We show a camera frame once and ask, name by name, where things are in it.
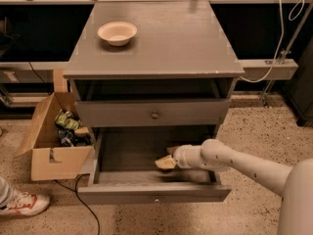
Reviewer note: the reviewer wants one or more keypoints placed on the grey open lower drawer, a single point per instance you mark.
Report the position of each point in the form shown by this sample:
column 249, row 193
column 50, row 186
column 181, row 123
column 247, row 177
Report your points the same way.
column 124, row 169

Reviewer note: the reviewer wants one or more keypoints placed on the grey wooden drawer cabinet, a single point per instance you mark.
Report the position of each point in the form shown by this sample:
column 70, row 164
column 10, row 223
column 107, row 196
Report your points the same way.
column 148, row 76

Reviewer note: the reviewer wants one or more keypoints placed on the grey trouser leg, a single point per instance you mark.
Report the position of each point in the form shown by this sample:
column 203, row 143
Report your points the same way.
column 6, row 192

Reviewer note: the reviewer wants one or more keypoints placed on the white paper bowl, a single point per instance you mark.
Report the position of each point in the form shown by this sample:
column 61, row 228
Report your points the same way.
column 117, row 33

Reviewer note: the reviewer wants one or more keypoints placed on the open cardboard box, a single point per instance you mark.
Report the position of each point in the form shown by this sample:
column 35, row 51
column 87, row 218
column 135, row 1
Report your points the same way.
column 51, row 161

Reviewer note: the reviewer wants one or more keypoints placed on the green snack bag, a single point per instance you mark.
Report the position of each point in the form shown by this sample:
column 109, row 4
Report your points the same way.
column 67, row 120

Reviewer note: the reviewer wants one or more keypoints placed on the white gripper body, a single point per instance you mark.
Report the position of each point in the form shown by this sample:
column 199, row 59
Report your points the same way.
column 180, row 157

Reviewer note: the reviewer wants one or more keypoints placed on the grey closed upper drawer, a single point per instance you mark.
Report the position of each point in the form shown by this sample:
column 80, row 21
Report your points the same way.
column 151, row 113

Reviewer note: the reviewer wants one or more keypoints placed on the dark blue snack bag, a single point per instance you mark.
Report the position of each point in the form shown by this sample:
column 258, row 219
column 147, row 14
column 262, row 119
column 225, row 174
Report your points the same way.
column 69, row 139

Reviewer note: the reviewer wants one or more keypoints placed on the metal window rail frame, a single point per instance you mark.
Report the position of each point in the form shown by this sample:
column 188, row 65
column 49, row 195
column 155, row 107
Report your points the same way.
column 180, row 52

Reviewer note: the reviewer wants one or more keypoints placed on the white and red sneaker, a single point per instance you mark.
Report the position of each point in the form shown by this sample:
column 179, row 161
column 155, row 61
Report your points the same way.
column 25, row 204

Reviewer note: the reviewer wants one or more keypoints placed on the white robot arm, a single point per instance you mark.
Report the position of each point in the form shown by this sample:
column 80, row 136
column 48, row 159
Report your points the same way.
column 294, row 184

